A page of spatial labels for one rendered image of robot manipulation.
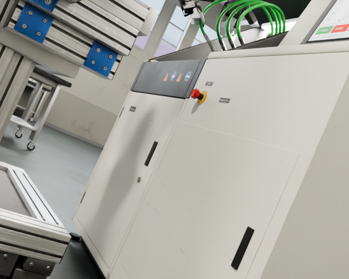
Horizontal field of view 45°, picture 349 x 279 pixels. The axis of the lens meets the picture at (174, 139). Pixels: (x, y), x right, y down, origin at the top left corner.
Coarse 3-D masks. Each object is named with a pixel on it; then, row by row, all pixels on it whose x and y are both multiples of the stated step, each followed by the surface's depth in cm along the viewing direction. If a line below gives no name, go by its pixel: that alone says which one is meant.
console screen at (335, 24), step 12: (336, 0) 154; (348, 0) 148; (324, 12) 155; (336, 12) 149; (348, 12) 143; (324, 24) 150; (336, 24) 144; (348, 24) 138; (312, 36) 151; (324, 36) 145; (336, 36) 139; (348, 36) 134
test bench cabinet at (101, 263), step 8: (128, 96) 215; (184, 104) 155; (176, 120) 156; (112, 128) 216; (160, 160) 154; (152, 176) 154; (88, 184) 214; (144, 192) 155; (80, 200) 214; (80, 224) 201; (72, 232) 211; (80, 232) 195; (128, 232) 153; (88, 240) 183; (88, 248) 199; (120, 248) 153; (96, 256) 169; (96, 264) 184; (104, 264) 160; (112, 264) 153; (104, 272) 157
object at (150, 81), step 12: (180, 60) 176; (192, 60) 165; (144, 72) 209; (156, 72) 194; (168, 72) 181; (180, 72) 170; (192, 72) 160; (144, 84) 202; (156, 84) 188; (168, 84) 176; (180, 84) 166; (168, 96) 174; (180, 96) 161
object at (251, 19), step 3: (243, 3) 195; (249, 12) 197; (252, 12) 198; (246, 15) 199; (249, 15) 197; (252, 15) 198; (246, 18) 201; (249, 18) 199; (252, 18) 198; (255, 18) 199; (249, 21) 200; (252, 21) 199; (255, 21) 199
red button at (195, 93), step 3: (192, 90) 145; (195, 90) 143; (198, 90) 143; (192, 93) 144; (195, 93) 142; (198, 93) 142; (201, 93) 147; (204, 93) 144; (192, 96) 143; (195, 96) 143; (198, 96) 144; (201, 96) 144; (204, 96) 144; (198, 99) 147; (201, 99) 144; (204, 99) 143; (198, 102) 146; (201, 102) 144
